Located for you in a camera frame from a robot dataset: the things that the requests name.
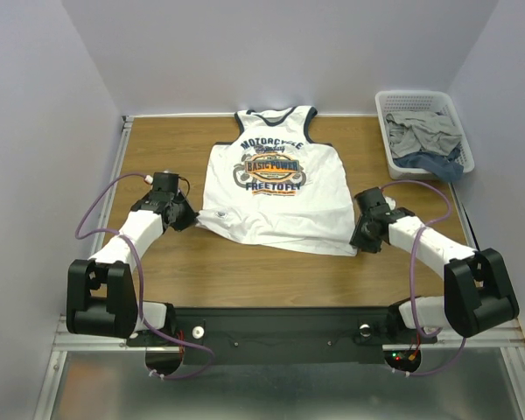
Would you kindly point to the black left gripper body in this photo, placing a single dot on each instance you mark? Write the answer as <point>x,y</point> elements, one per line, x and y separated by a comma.
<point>175,203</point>

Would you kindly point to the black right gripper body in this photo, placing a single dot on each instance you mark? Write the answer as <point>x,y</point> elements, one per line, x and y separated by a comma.
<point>361,234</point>

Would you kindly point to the white printed tank top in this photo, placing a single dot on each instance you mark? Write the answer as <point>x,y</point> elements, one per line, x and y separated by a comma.
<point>274,186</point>

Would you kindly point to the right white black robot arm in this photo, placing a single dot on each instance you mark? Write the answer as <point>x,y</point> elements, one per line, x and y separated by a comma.
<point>477,291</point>

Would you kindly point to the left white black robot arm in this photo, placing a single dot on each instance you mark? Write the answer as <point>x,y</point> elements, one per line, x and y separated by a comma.
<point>105,292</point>

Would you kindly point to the grey tank top in basket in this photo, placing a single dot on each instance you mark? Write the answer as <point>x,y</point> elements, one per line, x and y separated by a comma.
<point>412,131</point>

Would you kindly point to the white perforated plastic basket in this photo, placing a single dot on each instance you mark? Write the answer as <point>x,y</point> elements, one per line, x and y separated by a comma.
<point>419,100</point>

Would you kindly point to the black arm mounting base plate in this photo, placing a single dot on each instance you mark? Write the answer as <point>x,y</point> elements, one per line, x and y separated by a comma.
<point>295,335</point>

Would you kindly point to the aluminium table edge rail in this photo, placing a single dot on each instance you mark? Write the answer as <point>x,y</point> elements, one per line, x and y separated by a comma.
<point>106,202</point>

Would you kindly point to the aluminium front frame rail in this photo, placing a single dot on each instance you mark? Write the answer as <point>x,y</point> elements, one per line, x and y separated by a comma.
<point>485,380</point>

